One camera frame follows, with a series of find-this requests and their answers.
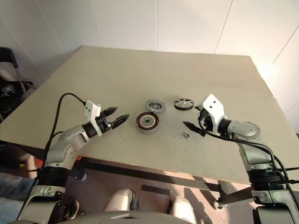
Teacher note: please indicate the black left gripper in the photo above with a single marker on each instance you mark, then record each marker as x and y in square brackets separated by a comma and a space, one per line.
[104, 124]

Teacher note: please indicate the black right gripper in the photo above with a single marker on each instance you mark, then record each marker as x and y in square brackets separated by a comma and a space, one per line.
[208, 124]

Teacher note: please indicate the black rotor with silver spokes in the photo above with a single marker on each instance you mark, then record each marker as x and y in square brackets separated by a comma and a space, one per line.
[184, 102]

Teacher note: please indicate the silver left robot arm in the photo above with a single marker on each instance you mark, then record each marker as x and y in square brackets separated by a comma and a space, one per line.
[63, 144]

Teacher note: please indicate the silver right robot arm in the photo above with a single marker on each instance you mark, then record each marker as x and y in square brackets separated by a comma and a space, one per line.
[247, 128]

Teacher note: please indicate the grey motor housing copper windings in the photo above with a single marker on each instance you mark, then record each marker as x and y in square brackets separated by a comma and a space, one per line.
[147, 121]

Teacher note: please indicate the grey round gear cover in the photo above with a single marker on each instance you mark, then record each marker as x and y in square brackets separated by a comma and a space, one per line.
[155, 106]

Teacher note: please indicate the black tape strip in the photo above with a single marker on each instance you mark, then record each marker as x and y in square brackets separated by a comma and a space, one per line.
[155, 189]

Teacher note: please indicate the silver left robot leg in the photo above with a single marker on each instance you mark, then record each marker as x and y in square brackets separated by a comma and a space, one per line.
[120, 200]

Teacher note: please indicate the silver robot leg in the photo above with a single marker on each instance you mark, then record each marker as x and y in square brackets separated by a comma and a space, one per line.
[183, 208]
[120, 200]

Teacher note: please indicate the table leg with caster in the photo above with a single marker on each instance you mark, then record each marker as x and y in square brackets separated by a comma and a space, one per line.
[220, 200]

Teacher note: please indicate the silver right robot leg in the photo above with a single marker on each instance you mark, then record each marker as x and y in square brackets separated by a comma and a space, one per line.
[183, 208]

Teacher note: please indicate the black and white sneaker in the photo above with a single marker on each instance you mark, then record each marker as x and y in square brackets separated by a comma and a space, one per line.
[70, 208]

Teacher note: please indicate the grey robot torso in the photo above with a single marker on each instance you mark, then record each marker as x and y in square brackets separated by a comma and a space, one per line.
[130, 218]

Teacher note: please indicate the black metal cart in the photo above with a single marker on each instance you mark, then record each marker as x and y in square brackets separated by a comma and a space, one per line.
[9, 81]

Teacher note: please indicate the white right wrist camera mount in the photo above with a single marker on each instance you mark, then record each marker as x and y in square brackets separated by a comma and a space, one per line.
[213, 107]

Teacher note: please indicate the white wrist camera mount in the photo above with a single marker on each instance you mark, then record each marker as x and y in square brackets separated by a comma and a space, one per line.
[91, 108]
[213, 107]

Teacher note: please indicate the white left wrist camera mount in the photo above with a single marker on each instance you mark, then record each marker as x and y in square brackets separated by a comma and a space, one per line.
[91, 108]

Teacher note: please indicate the black table frame crossbar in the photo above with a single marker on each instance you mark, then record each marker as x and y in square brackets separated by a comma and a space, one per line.
[140, 173]

